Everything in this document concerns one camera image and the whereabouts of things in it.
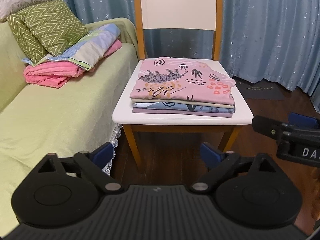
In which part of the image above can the blue printed folded garment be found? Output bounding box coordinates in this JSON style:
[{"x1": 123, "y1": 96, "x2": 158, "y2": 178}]
[{"x1": 132, "y1": 102, "x2": 236, "y2": 113}]

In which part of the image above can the pink folded blanket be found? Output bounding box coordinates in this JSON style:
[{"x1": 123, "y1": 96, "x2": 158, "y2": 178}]
[{"x1": 24, "y1": 40, "x2": 123, "y2": 89}]

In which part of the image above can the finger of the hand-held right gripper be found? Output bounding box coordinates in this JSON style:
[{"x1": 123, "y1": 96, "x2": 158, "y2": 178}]
[
  {"x1": 287, "y1": 112, "x2": 320, "y2": 130},
  {"x1": 252, "y1": 116, "x2": 288, "y2": 140}
]

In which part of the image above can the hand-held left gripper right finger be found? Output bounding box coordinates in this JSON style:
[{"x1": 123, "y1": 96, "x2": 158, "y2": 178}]
[{"x1": 189, "y1": 142, "x2": 285, "y2": 194}]

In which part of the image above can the green zigzag pillow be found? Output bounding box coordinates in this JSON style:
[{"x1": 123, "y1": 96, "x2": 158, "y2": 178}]
[
  {"x1": 6, "y1": 14, "x2": 48, "y2": 60},
  {"x1": 22, "y1": 0, "x2": 88, "y2": 57}
]

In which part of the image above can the grey textured pillow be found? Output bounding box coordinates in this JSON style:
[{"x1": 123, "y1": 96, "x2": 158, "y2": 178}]
[{"x1": 0, "y1": 0, "x2": 50, "y2": 23}]

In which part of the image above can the pastel patchwork folded quilt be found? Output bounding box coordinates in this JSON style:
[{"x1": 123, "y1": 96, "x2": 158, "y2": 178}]
[{"x1": 22, "y1": 23, "x2": 122, "y2": 72}]

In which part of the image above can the person's right hand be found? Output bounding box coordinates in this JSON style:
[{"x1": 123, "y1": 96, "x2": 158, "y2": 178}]
[{"x1": 309, "y1": 166, "x2": 320, "y2": 222}]

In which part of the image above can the sofa with green cover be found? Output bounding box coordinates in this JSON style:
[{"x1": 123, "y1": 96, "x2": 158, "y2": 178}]
[{"x1": 0, "y1": 17, "x2": 139, "y2": 230}]

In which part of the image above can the pink printed garment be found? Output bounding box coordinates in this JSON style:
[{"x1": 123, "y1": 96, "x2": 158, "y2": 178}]
[{"x1": 129, "y1": 59, "x2": 236, "y2": 105}]

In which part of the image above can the blue star curtain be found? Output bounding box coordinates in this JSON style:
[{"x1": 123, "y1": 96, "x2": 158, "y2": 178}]
[{"x1": 37, "y1": 0, "x2": 320, "y2": 98}]

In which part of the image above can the purple folded garment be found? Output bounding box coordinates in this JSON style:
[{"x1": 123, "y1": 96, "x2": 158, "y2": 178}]
[{"x1": 132, "y1": 107, "x2": 234, "y2": 119}]

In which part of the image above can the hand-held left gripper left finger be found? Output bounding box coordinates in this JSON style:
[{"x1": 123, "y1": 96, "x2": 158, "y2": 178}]
[{"x1": 37, "y1": 142, "x2": 124, "y2": 194}]

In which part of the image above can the wooden chair with white seat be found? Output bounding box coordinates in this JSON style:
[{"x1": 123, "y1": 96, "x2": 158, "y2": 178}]
[{"x1": 112, "y1": 0, "x2": 254, "y2": 167}]

